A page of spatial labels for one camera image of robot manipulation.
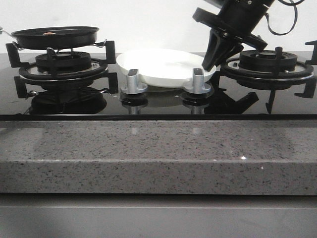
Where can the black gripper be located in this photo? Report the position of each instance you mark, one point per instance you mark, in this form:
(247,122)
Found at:
(236,19)

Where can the white plate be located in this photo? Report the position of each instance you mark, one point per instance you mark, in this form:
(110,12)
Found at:
(163,67)

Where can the black frying pan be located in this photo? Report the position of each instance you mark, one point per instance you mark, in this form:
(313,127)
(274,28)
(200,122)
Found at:
(66,37)

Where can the fried egg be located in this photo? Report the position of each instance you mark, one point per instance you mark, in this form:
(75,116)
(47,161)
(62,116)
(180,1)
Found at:
(49,33)

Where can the right black gas burner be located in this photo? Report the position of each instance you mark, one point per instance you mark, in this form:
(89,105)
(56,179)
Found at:
(267,66)

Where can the black gas burner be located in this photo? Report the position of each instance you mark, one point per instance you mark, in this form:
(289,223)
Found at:
(267,66)
(63,67)

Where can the silver right stove knob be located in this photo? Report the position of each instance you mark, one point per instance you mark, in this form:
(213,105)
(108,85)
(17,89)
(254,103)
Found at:
(197,84)

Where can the silver stove knob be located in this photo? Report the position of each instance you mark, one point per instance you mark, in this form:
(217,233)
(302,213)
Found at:
(197,84)
(134,84)

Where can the black glass cooktop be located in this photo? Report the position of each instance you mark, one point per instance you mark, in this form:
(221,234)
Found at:
(228,101)

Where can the right black pan support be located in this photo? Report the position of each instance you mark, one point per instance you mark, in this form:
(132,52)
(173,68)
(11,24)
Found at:
(310,84)

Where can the black pan support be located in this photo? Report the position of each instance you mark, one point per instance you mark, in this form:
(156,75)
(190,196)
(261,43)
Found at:
(310,84)
(58,87)

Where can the silver left stove knob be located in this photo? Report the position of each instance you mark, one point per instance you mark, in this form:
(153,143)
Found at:
(134,84)

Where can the left black pan support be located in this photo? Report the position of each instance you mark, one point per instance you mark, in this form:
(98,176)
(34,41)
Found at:
(58,87)

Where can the left black gas burner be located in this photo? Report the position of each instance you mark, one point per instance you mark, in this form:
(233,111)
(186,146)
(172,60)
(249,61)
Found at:
(63,67)

